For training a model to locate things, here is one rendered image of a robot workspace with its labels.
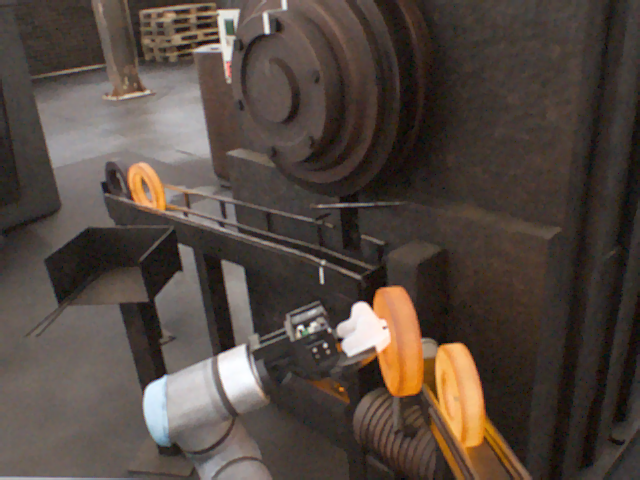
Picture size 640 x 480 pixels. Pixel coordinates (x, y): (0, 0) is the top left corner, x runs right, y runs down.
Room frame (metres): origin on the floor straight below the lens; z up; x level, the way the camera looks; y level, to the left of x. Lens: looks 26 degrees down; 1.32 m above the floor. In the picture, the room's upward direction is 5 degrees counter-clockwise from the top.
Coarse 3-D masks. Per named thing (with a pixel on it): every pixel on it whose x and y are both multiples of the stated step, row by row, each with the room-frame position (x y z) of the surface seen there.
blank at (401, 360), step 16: (384, 288) 0.72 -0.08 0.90; (400, 288) 0.71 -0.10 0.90; (384, 304) 0.70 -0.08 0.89; (400, 304) 0.67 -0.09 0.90; (400, 320) 0.65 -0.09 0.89; (416, 320) 0.65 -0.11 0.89; (400, 336) 0.63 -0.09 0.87; (416, 336) 0.63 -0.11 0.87; (384, 352) 0.71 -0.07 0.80; (400, 352) 0.62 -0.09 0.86; (416, 352) 0.62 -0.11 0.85; (384, 368) 0.70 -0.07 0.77; (400, 368) 0.62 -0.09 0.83; (416, 368) 0.62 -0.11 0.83; (400, 384) 0.62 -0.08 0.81; (416, 384) 0.62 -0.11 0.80
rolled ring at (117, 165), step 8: (112, 160) 2.00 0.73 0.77; (120, 160) 1.99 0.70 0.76; (112, 168) 2.00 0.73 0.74; (120, 168) 1.95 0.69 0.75; (128, 168) 1.96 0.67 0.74; (112, 176) 2.04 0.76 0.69; (120, 176) 1.96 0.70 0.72; (128, 176) 1.94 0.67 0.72; (112, 184) 2.04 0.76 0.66; (128, 184) 1.93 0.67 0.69; (112, 192) 2.04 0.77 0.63; (120, 192) 2.04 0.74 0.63; (128, 192) 1.93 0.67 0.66
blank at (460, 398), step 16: (448, 352) 0.71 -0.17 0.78; (464, 352) 0.71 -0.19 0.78; (448, 368) 0.70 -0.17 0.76; (464, 368) 0.68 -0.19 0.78; (448, 384) 0.74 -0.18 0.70; (464, 384) 0.66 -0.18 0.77; (448, 400) 0.72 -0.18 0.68; (464, 400) 0.64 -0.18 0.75; (480, 400) 0.64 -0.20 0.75; (448, 416) 0.70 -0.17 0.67; (464, 416) 0.63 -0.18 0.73; (480, 416) 0.63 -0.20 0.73; (464, 432) 0.63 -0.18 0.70; (480, 432) 0.63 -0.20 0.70
